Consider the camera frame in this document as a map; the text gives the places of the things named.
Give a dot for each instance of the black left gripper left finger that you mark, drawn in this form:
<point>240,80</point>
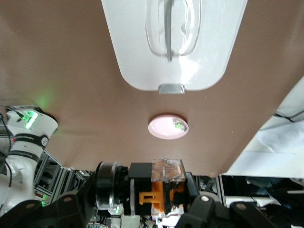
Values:
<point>71,213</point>

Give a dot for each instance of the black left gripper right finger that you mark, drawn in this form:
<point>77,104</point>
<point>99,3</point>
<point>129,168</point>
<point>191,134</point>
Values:
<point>213,213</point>

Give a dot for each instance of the orange push-button switch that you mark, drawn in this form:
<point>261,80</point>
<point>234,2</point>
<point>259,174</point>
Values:
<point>164,190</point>

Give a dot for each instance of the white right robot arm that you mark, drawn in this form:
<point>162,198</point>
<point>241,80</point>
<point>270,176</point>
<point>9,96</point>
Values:
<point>26,147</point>

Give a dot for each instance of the aluminium profile rack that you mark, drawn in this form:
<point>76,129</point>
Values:
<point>59,175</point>

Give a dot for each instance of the white flat panel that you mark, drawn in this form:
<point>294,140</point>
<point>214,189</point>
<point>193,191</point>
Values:
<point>273,154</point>

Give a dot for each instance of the pink round plate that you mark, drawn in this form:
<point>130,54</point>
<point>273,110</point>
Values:
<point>161,129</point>

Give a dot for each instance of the brown table mat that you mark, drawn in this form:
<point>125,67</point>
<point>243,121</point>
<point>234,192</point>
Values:
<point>71,71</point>

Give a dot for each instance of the white lidded storage box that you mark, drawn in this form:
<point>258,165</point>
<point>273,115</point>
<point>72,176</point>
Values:
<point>133,35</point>

